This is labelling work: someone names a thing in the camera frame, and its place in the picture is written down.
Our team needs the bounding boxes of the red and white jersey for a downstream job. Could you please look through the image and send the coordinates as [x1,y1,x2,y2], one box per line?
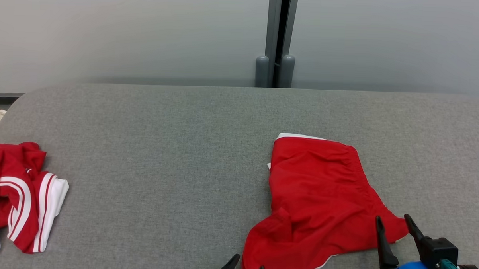
[0,141,71,259]

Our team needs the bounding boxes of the red shorts with white trim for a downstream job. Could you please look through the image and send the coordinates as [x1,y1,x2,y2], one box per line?
[242,132,413,269]

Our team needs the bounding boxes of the grey cylindrical bumper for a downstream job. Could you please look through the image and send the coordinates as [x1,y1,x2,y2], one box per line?
[280,54,296,89]
[255,55,270,88]

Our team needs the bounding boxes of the grey partition post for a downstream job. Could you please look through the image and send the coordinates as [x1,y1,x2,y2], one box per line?
[264,0,299,89]

